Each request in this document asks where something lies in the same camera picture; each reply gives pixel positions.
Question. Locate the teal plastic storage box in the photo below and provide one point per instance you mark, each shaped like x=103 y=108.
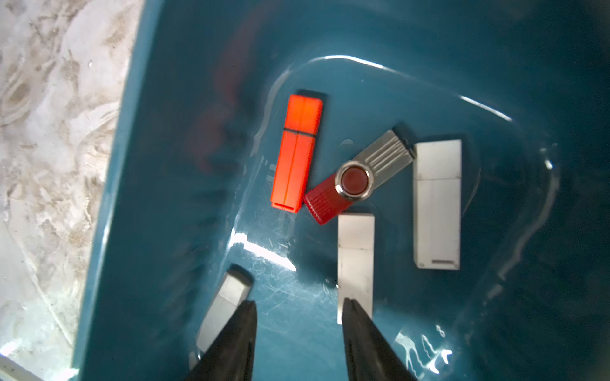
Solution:
x=524 y=85

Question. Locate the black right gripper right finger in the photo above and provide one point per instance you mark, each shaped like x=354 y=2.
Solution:
x=368 y=355

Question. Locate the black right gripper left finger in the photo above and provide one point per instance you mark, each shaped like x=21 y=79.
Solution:
x=231 y=356

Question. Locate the orange red usb flash drive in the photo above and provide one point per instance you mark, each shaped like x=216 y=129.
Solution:
x=297 y=147

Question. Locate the red silver swivel usb drive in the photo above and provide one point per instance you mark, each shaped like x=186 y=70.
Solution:
x=357 y=179

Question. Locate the white usb flash drive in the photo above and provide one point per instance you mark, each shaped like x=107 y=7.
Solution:
x=437 y=190
x=356 y=240
x=234 y=289

